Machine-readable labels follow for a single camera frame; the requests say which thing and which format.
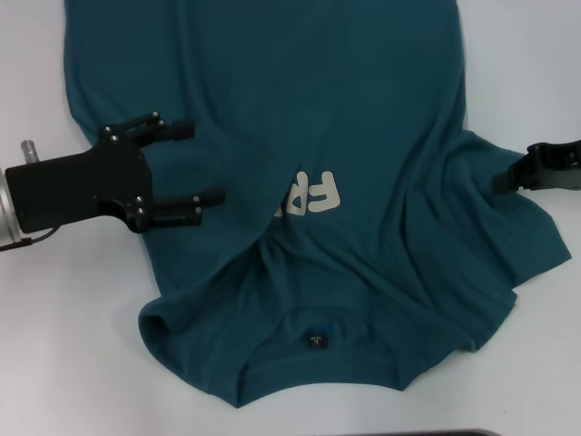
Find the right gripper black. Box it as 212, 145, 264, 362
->
492, 138, 581, 195

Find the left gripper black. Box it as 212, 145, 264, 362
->
5, 111, 227, 234

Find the teal blue printed t-shirt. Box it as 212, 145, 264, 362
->
62, 0, 572, 399

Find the left arm cable with connector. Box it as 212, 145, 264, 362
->
0, 139, 60, 252

